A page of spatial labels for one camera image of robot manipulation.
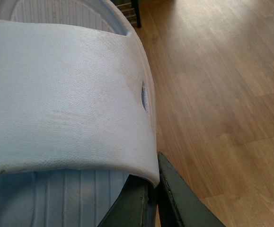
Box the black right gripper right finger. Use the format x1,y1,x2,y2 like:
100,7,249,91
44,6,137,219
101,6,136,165
158,152,225,227

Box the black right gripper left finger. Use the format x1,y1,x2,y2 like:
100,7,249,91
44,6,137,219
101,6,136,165
99,175,151,227

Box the black metal shoe rack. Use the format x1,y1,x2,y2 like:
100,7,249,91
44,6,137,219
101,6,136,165
113,0,141,28

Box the light blue slipper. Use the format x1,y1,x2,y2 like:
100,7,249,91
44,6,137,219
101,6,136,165
0,0,159,227

